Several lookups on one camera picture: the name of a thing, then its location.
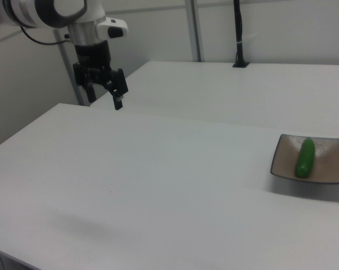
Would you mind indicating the green cucumber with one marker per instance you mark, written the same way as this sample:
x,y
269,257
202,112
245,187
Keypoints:
x,y
305,159

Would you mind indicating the grey partition post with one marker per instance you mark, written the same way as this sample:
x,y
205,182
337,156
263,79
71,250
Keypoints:
x,y
71,78
194,31

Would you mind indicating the square brown ceramic plate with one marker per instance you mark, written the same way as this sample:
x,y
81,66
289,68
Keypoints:
x,y
284,160

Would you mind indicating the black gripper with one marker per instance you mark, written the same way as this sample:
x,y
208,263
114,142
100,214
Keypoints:
x,y
92,56

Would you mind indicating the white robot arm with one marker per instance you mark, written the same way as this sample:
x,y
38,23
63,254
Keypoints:
x,y
93,11

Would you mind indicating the black pole with white band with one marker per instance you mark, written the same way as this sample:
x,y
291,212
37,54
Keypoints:
x,y
239,28

